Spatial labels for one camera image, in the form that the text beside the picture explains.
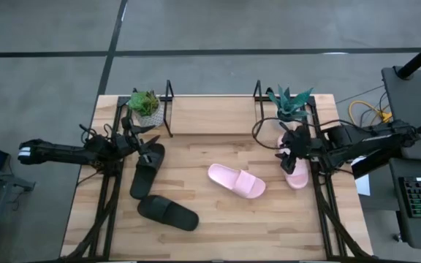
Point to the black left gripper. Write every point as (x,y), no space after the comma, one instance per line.
(130,142)

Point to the black slide sandal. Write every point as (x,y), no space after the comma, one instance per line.
(143,182)
(168,213)

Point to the black pole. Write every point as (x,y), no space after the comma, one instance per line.
(420,56)

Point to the green succulent in patterned pot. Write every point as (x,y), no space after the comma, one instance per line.
(144,104)

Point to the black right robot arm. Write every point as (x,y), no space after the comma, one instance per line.
(364,146)

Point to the grey equipment cart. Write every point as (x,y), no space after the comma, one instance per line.
(411,95)

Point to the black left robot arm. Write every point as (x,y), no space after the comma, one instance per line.
(57,152)

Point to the pink slide sandal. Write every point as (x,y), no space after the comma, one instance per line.
(300,177)
(237,180)

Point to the grey metal stand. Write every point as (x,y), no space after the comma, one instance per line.
(13,180)

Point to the black table frame rails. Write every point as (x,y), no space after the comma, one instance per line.
(324,219)
(108,219)

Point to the black metal wood shelf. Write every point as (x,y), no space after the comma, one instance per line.
(214,115)

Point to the white paper sheet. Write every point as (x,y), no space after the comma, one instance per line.
(363,186)

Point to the teal aloe in white pot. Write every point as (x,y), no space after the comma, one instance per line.
(289,102)

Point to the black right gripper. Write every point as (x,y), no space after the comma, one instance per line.
(297,142)

